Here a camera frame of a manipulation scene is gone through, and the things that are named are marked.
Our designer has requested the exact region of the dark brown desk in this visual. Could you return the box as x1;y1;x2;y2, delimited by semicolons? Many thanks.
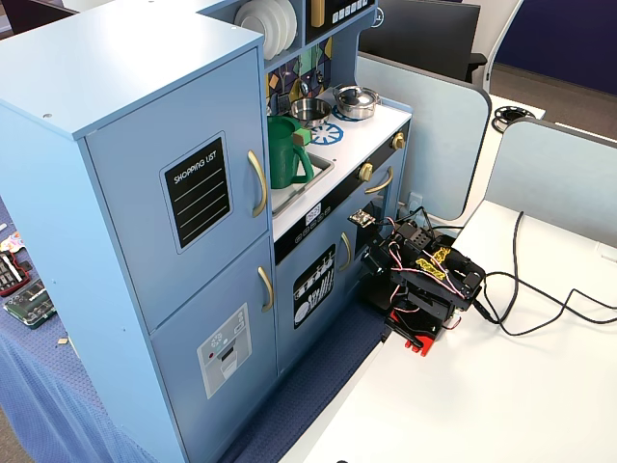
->
0;0;81;38

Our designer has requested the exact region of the steel toy sink basin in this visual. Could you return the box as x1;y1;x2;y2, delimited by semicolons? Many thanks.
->
271;151;335;217

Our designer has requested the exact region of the clear screwdriver bit case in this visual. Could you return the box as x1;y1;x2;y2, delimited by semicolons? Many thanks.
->
3;281;55;332

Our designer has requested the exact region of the light blue desk partition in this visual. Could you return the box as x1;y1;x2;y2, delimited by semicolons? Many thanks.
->
481;117;617;257
355;51;493;222

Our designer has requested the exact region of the white curved frame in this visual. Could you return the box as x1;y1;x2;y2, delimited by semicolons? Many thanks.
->
484;0;525;93

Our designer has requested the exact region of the black toy microwave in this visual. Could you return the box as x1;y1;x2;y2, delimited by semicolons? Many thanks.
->
305;0;377;44

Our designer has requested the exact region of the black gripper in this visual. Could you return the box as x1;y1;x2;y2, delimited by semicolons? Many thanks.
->
360;225;416;291

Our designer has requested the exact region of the green plastic pitcher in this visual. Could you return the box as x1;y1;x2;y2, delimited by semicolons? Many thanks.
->
267;115;315;190

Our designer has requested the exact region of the open steel pot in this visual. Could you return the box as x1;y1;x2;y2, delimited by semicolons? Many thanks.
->
289;97;334;128

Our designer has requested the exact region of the blue shopping list cabinet door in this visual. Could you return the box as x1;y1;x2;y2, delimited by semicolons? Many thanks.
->
84;46;271;335

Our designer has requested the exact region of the red black tool case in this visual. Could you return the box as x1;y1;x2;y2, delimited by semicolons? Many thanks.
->
0;250;34;298

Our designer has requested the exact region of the blue toy kitchen cabinet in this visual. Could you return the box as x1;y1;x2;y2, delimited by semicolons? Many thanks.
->
0;0;415;463

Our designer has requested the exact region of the blue textured cloth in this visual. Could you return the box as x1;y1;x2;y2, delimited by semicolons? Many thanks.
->
0;195;389;463

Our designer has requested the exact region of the red robot base clamp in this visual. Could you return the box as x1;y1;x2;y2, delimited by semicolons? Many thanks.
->
385;308;438;359

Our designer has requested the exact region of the white plate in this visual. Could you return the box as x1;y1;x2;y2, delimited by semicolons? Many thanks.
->
233;2;272;55
255;0;290;59
272;0;299;50

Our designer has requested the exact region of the colourful small item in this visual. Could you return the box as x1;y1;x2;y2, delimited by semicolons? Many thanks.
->
0;230;26;255

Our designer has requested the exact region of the coiled black cable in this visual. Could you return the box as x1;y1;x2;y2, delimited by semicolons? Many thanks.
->
491;105;537;132

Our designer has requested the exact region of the steel pot with lid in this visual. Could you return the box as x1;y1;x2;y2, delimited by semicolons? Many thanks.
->
332;85;383;121

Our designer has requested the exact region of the black computer monitor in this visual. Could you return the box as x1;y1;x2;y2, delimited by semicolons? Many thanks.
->
359;0;489;84

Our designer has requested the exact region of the blue ice dispenser fridge door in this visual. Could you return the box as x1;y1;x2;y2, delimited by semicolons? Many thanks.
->
148;232;280;462

